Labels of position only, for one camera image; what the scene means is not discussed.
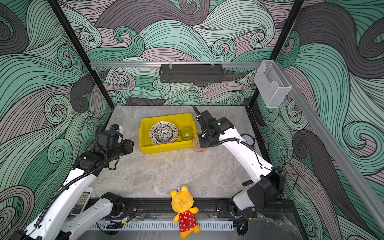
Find pink plastic cup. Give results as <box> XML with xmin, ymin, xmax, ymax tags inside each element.
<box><xmin>192</xmin><ymin>137</ymin><xmax>206</xmax><ymax>153</ymax></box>

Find dotted plate yellow rim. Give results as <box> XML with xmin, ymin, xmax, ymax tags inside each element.
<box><xmin>149</xmin><ymin>121</ymin><xmax>179</xmax><ymax>145</ymax></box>

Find black adjustable wrench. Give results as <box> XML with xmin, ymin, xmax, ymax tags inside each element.
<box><xmin>242</xmin><ymin>180</ymin><xmax>253</xmax><ymax>187</ymax></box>

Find black wall shelf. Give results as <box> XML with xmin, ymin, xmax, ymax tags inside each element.
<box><xmin>159</xmin><ymin>64</ymin><xmax>224</xmax><ymax>83</ymax></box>

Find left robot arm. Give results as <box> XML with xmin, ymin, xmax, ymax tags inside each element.
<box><xmin>10</xmin><ymin>124</ymin><xmax>134</xmax><ymax>240</ymax></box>

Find clear acrylic wall holder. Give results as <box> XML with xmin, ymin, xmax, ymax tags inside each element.
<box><xmin>254</xmin><ymin>60</ymin><xmax>292</xmax><ymax>109</ymax></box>

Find black alarm clock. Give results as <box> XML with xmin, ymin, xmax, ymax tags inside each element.
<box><xmin>241</xmin><ymin>134</ymin><xmax>256</xmax><ymax>149</ymax></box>

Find white slotted cable duct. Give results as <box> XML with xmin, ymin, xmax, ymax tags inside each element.
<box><xmin>88</xmin><ymin>220</ymin><xmax>235</xmax><ymax>232</ymax></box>

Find yellow plush bear red dress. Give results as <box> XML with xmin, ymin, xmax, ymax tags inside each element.
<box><xmin>170</xmin><ymin>185</ymin><xmax>201</xmax><ymax>239</ymax></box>

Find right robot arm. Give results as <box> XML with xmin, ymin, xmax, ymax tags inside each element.
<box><xmin>193</xmin><ymin>107</ymin><xmax>287</xmax><ymax>216</ymax></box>

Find white remote control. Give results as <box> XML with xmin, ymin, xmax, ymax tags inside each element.
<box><xmin>70</xmin><ymin>187</ymin><xmax>94</xmax><ymax>216</ymax></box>

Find black leaf patterned bowl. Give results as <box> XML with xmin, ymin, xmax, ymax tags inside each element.
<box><xmin>154</xmin><ymin>125</ymin><xmax>174</xmax><ymax>143</ymax></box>

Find yellow plastic bin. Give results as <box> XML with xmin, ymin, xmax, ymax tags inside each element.
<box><xmin>139</xmin><ymin>113</ymin><xmax>197</xmax><ymax>154</ymax></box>

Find green plastic cup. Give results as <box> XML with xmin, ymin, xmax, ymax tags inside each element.
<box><xmin>180</xmin><ymin>126</ymin><xmax>194</xmax><ymax>141</ymax></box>

